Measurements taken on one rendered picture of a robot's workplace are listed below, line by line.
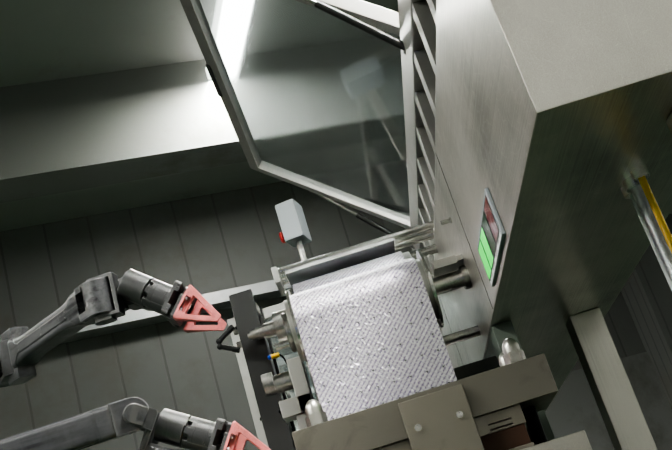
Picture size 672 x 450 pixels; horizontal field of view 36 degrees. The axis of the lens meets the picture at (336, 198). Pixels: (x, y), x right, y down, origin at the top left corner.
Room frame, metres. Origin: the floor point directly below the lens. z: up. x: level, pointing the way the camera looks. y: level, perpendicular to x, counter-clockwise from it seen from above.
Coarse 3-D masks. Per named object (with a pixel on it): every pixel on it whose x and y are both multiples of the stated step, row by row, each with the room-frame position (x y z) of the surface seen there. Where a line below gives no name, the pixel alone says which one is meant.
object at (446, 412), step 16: (416, 400) 1.54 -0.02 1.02; (432, 400) 1.54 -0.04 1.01; (448, 400) 1.54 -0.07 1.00; (464, 400) 1.54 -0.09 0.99; (416, 416) 1.54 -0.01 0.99; (432, 416) 1.54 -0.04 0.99; (448, 416) 1.54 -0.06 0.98; (464, 416) 1.54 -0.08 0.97; (416, 432) 1.54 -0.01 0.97; (432, 432) 1.54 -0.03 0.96; (448, 432) 1.54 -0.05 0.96; (464, 432) 1.54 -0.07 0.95; (416, 448) 1.54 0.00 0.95; (432, 448) 1.54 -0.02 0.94; (448, 448) 1.54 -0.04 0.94; (464, 448) 1.54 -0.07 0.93; (480, 448) 1.54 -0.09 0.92
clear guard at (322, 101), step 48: (240, 0) 1.75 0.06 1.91; (288, 0) 1.68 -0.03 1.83; (240, 48) 1.97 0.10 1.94; (288, 48) 1.89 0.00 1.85; (336, 48) 1.81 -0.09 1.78; (384, 48) 1.75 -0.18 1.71; (240, 96) 2.24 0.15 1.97; (288, 96) 2.13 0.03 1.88; (336, 96) 2.04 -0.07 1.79; (384, 96) 1.96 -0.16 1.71; (288, 144) 2.44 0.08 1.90; (336, 144) 2.32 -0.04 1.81; (384, 144) 2.21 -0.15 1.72; (336, 192) 2.68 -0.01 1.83; (384, 192) 2.54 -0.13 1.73
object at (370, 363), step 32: (384, 320) 1.76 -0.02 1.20; (416, 320) 1.76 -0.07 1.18; (320, 352) 1.75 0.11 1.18; (352, 352) 1.76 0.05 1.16; (384, 352) 1.76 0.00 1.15; (416, 352) 1.76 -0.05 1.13; (320, 384) 1.75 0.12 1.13; (352, 384) 1.76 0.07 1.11; (384, 384) 1.76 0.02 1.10; (416, 384) 1.76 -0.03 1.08
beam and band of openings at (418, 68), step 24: (408, 0) 1.40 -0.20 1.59; (432, 0) 1.24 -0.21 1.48; (408, 24) 1.48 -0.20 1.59; (432, 24) 1.40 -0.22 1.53; (408, 48) 1.57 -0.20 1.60; (432, 48) 1.39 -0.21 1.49; (408, 72) 1.67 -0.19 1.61; (432, 72) 1.55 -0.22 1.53; (408, 96) 1.78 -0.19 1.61; (432, 96) 1.55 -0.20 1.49; (408, 120) 1.91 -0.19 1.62; (432, 120) 1.70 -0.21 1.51; (408, 144) 2.04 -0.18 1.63; (432, 144) 1.72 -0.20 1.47; (408, 168) 2.20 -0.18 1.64; (432, 168) 1.85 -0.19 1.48; (432, 192) 2.00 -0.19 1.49; (432, 216) 2.15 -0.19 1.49; (432, 240) 2.31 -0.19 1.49
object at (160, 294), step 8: (152, 280) 1.79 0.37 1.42; (176, 280) 1.76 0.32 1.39; (152, 288) 1.78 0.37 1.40; (160, 288) 1.78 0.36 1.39; (168, 288) 1.79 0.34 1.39; (176, 288) 1.76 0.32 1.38; (144, 296) 1.79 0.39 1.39; (152, 296) 1.78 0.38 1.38; (160, 296) 1.78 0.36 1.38; (168, 296) 1.76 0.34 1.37; (176, 296) 1.78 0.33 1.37; (144, 304) 1.79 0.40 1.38; (152, 304) 1.79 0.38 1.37; (160, 304) 1.78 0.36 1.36; (168, 304) 1.76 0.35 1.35; (160, 312) 1.80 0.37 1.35; (168, 312) 1.77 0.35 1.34; (168, 320) 1.82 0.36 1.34
